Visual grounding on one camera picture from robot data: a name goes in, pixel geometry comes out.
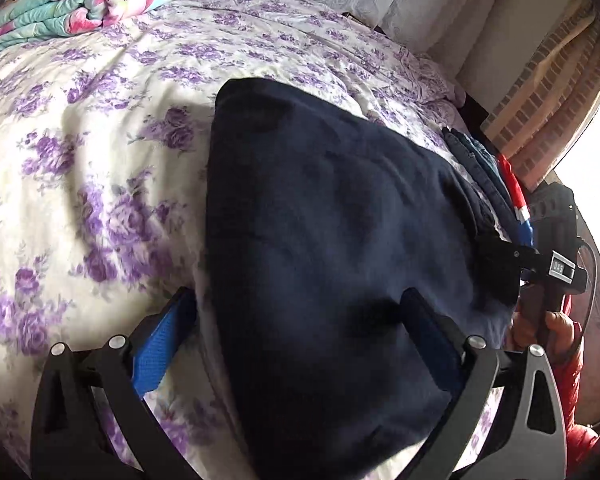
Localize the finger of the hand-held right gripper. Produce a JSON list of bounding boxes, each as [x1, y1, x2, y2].
[[477, 235, 540, 283]]

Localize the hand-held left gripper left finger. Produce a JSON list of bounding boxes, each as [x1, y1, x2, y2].
[[30, 287, 203, 480]]

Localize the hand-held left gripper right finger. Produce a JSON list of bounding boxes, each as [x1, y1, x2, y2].
[[401, 287, 567, 480]]

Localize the navy blue pants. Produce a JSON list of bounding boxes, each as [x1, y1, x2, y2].
[[205, 77, 523, 480]]

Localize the person's right forearm red sleeve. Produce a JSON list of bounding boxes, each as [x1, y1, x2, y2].
[[550, 294, 600, 467]]

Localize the person's right hand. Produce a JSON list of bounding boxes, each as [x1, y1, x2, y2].
[[509, 305, 582, 367]]

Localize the red white blue garment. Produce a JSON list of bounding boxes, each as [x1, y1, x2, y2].
[[495, 152, 536, 251]]

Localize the folded blue jeans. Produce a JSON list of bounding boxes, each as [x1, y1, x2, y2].
[[440, 127, 506, 211]]

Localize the brick patterned panel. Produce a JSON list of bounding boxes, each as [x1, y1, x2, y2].
[[480, 0, 600, 191]]

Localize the purple floral bed sheet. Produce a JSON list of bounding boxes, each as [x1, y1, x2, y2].
[[0, 0, 511, 480]]

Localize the colourful floral quilt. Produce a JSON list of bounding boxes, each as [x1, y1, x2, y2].
[[0, 0, 191, 58]]

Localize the black cable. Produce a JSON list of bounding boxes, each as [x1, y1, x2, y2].
[[576, 239, 600, 333]]

